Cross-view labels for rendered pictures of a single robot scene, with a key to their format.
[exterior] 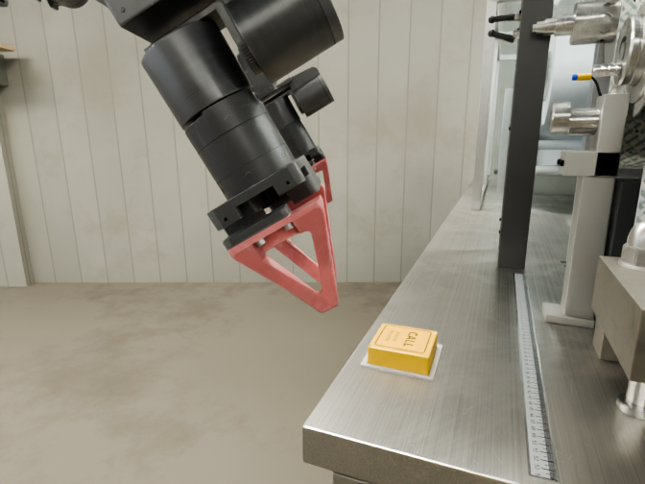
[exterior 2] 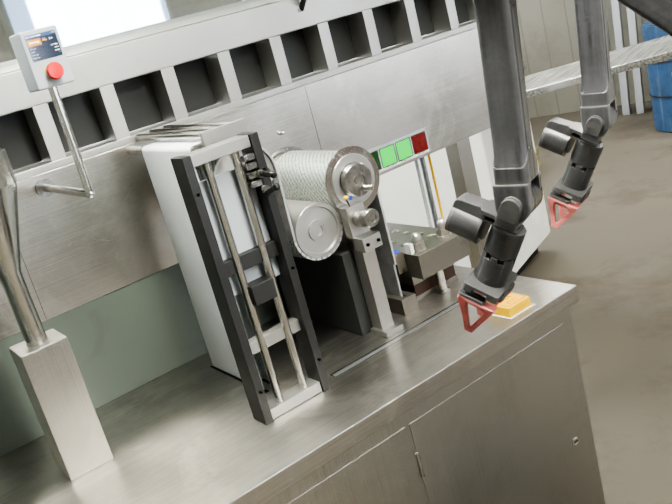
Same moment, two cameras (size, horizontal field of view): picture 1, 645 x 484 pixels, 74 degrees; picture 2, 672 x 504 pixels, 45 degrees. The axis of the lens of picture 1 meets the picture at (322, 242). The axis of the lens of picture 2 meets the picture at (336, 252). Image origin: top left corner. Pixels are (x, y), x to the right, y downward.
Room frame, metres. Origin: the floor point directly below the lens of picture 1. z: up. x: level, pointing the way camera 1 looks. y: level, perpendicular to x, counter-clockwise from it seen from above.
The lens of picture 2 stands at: (2.00, 0.58, 1.64)
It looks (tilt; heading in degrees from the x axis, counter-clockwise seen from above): 17 degrees down; 215
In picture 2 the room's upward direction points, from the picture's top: 15 degrees counter-clockwise
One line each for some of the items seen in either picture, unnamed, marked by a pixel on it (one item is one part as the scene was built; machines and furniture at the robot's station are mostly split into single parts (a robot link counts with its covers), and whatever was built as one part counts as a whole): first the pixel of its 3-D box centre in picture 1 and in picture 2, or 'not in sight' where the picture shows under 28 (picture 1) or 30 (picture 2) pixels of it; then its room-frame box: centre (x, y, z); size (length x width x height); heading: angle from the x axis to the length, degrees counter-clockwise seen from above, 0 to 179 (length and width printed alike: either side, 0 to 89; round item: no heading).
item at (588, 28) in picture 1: (593, 22); not in sight; (0.76, -0.45, 1.34); 0.06 x 0.06 x 0.06; 67
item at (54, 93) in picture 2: not in sight; (71, 141); (1.01, -0.62, 1.51); 0.02 x 0.02 x 0.20
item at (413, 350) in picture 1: (403, 347); (508, 304); (0.46, -0.10, 0.91); 0.07 x 0.07 x 0.02; 67
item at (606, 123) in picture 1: (579, 214); (372, 269); (0.57, -0.35, 1.05); 0.06 x 0.05 x 0.31; 67
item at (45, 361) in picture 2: not in sight; (34, 334); (1.14, -0.75, 1.19); 0.14 x 0.14 x 0.57
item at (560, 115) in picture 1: (559, 118); (369, 217); (0.58, -0.31, 1.18); 0.04 x 0.02 x 0.04; 157
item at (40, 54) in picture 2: not in sight; (43, 58); (1.02, -0.61, 1.66); 0.07 x 0.07 x 0.10; 73
